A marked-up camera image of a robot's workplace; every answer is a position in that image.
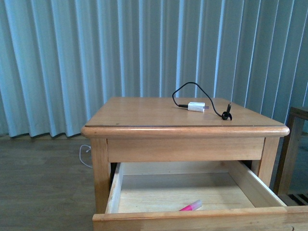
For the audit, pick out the wooden drawer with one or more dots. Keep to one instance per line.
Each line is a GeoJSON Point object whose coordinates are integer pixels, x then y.
{"type": "Point", "coordinates": [149, 196]}

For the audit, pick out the pink highlighter marker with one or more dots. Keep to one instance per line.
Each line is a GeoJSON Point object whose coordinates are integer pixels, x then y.
{"type": "Point", "coordinates": [193, 206]}

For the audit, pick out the white USB charger adapter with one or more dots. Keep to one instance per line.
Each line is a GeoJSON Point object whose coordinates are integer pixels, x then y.
{"type": "Point", "coordinates": [197, 107]}

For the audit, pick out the light wooden nightstand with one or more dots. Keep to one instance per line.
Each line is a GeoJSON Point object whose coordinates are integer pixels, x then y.
{"type": "Point", "coordinates": [133, 129]}

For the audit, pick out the light blue pleated curtain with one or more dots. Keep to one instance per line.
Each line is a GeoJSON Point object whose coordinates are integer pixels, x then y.
{"type": "Point", "coordinates": [61, 60]}

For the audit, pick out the dark wooden side table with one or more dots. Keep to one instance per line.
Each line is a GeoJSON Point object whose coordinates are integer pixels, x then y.
{"type": "Point", "coordinates": [296, 118]}

